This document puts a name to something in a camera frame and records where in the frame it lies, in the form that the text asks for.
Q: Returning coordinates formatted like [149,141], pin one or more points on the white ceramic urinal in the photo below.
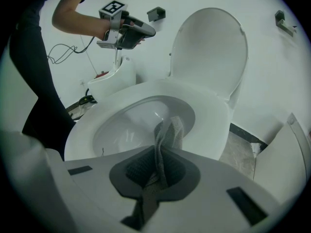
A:
[114,84]

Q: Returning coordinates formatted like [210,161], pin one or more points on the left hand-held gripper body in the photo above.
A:
[113,6]

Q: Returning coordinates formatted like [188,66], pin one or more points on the white toilet bowl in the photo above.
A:
[209,110]
[136,130]

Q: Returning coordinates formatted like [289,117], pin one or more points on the red plastic part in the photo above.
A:
[102,74]

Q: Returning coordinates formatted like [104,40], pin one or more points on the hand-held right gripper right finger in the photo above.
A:
[218,190]

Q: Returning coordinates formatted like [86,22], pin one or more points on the grey wiping cloth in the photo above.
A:
[170,132]

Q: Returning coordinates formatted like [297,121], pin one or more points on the person's black trousers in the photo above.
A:
[41,93]

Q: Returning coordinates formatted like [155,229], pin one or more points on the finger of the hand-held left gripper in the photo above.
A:
[145,29]
[130,38]

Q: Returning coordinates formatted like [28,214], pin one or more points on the person's left hand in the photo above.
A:
[140,42]

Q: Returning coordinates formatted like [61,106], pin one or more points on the dark grey paper holder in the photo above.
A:
[279,17]
[155,14]

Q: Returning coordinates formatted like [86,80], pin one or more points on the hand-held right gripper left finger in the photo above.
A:
[97,178]

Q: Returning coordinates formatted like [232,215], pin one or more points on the white flush pipe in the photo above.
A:
[117,59]

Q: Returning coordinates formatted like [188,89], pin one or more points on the white toilet lid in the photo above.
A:
[209,52]

